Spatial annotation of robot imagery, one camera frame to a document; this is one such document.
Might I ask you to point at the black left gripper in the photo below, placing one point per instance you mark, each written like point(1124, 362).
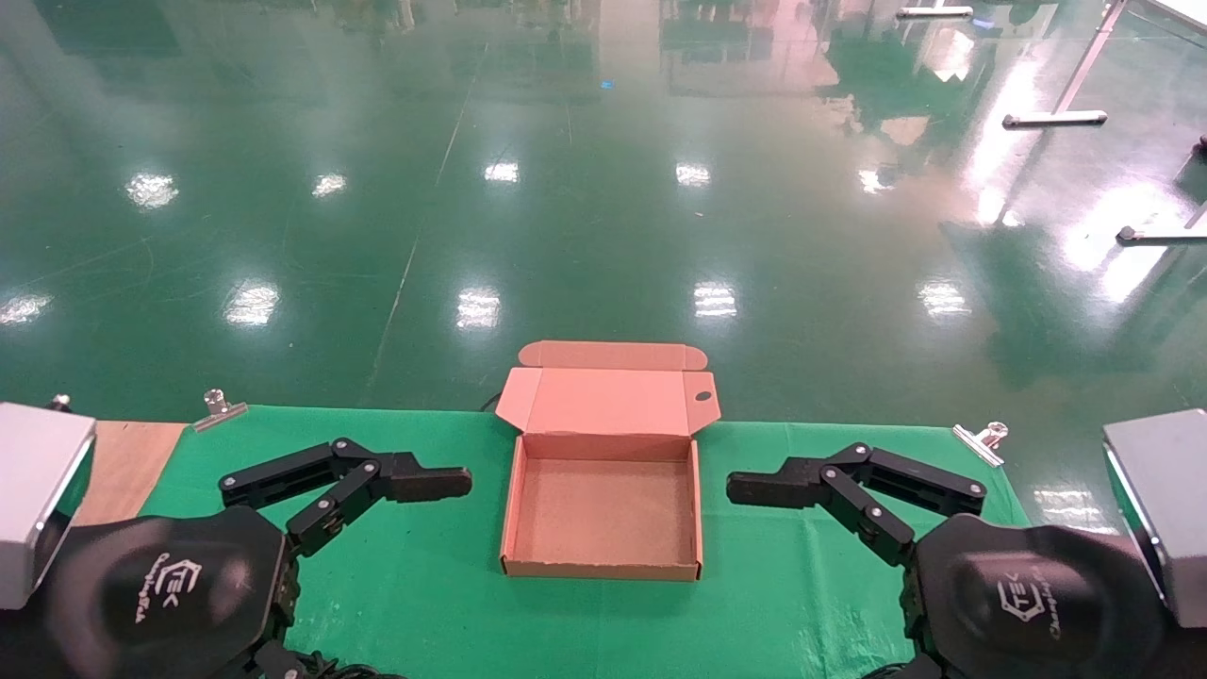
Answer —
point(160, 594)

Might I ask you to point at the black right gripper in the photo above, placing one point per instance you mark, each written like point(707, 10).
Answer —
point(1037, 604)

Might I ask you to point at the open brown cardboard box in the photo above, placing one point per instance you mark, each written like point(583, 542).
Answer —
point(603, 514)

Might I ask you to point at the silver metal binder clip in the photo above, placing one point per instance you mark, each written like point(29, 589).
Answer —
point(981, 443)
point(222, 412)

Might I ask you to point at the green table cloth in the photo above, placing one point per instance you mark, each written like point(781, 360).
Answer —
point(443, 604)

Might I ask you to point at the small metal clip knob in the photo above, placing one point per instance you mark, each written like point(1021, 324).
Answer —
point(61, 403)

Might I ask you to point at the dark-tipped metal foot bar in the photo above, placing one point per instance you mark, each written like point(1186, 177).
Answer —
point(1160, 236)

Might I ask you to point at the metal stand leg with foot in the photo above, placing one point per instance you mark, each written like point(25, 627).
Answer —
point(1056, 119)

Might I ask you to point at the short metal foot bar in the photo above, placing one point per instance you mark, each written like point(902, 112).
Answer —
point(934, 11)

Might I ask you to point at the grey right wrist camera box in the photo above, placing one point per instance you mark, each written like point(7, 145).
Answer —
point(1165, 500)

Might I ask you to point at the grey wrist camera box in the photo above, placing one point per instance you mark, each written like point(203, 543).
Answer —
point(1165, 500)
point(38, 490)

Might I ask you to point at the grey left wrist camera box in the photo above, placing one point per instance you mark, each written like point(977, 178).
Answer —
point(38, 490)

